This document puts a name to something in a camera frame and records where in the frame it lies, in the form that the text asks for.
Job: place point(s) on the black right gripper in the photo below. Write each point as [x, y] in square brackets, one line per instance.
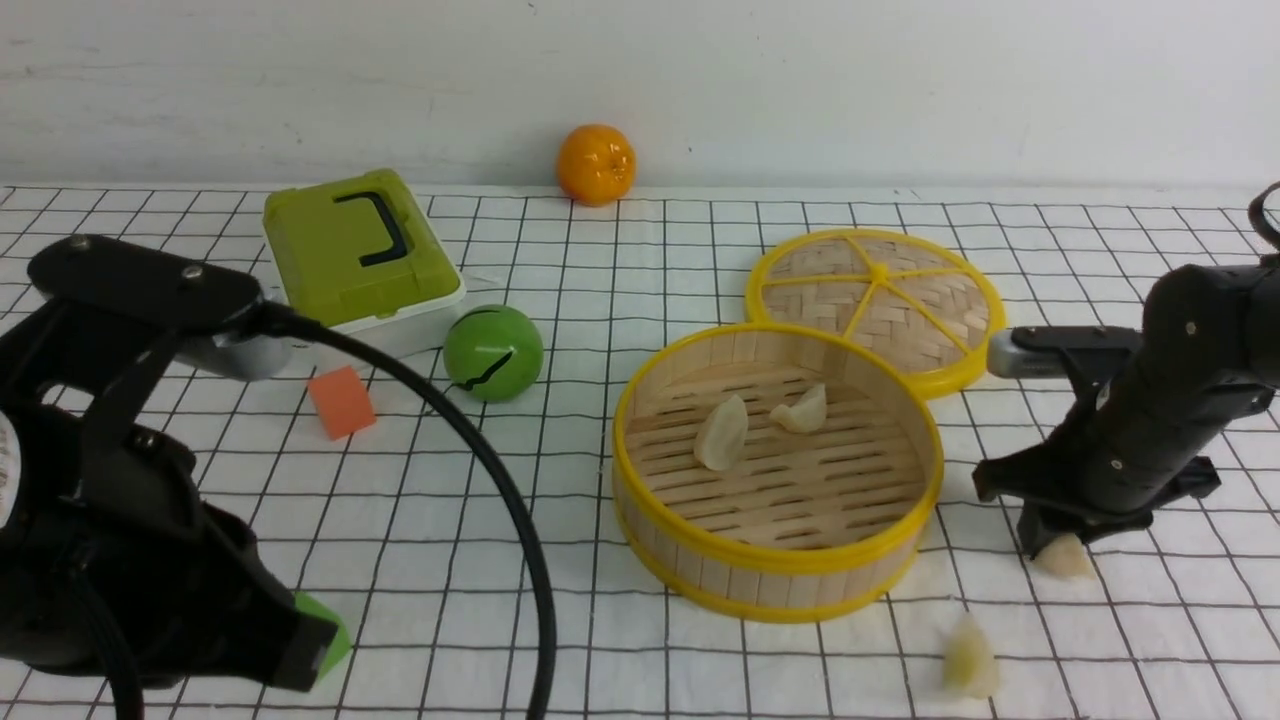
[1133, 439]

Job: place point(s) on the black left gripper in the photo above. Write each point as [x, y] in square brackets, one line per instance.
[181, 579]

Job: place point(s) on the white dumpling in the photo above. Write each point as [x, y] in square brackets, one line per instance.
[806, 415]
[1065, 557]

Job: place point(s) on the pale green dumpling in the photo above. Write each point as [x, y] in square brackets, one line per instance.
[970, 668]

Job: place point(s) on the cream ridged dumpling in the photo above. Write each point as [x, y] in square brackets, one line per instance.
[721, 439]

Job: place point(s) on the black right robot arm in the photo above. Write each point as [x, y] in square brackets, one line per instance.
[1236, 306]

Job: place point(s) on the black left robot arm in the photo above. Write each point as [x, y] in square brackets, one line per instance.
[114, 317]

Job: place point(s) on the woven bamboo steamer lid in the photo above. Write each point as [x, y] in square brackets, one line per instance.
[924, 310]

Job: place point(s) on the bamboo steamer tray yellow rims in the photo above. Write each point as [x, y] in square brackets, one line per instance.
[803, 528]

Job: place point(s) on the green foam cube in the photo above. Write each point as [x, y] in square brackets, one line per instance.
[341, 643]

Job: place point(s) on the orange foam cube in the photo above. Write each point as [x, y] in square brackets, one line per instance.
[342, 402]

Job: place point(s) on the white grid tablecloth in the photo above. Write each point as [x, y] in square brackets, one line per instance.
[401, 532]

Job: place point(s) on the green lidded white box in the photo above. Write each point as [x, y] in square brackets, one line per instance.
[359, 256]

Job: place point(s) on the green toy ball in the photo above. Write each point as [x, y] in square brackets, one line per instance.
[493, 353]

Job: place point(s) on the orange toy fruit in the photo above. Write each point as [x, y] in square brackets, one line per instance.
[596, 165]

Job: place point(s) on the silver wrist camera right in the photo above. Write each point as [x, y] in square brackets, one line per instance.
[1012, 355]

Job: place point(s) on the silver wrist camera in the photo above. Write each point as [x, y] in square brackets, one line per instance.
[247, 351]
[1012, 355]

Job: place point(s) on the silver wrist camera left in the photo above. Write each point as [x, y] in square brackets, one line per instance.
[247, 351]

